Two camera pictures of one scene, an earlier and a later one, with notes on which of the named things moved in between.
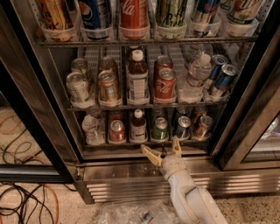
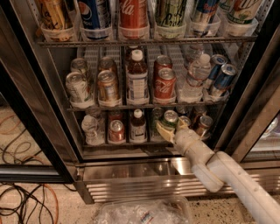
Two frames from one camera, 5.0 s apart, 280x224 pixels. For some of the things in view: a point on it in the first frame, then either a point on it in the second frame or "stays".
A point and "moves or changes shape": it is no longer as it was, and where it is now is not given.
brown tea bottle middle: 137,77 stays
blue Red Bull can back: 218,60 stays
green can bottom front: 160,132 moves or changes shape
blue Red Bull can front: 221,83 stays
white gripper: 173,164 -> 189,140
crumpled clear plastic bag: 137,212 stays
